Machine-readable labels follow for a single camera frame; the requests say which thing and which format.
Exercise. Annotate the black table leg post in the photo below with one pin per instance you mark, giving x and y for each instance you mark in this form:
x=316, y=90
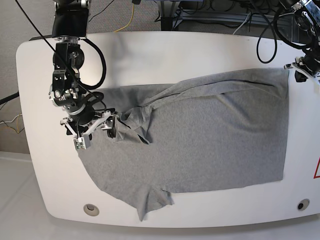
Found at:
x=169, y=23

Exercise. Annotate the right table cable grommet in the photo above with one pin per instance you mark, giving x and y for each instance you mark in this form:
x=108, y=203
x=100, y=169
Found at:
x=303, y=204

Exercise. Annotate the aluminium frame rail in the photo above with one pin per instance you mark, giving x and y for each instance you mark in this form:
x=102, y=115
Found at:
x=225, y=17

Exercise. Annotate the left table cable grommet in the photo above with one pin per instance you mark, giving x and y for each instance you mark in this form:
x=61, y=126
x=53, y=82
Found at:
x=91, y=210

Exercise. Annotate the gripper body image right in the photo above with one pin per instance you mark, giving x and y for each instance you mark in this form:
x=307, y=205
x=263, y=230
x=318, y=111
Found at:
x=311, y=61

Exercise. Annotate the grey T-shirt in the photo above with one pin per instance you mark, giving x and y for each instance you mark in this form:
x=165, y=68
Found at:
x=216, y=132

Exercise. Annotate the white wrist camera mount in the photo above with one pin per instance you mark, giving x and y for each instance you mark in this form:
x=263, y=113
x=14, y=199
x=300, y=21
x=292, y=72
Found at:
x=297, y=65
x=84, y=141

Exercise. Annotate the black bar behind table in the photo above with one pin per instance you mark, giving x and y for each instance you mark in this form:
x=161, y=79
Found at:
x=40, y=38

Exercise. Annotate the red warning triangle sticker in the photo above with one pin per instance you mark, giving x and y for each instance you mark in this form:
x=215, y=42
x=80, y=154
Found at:
x=317, y=171

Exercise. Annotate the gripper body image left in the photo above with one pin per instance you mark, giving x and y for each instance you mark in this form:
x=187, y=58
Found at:
x=80, y=118

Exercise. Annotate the black rod at left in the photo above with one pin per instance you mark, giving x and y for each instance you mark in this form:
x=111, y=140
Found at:
x=9, y=98

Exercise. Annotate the table cable grommet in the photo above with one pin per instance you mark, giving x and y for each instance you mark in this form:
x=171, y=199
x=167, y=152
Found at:
x=91, y=210
x=303, y=204

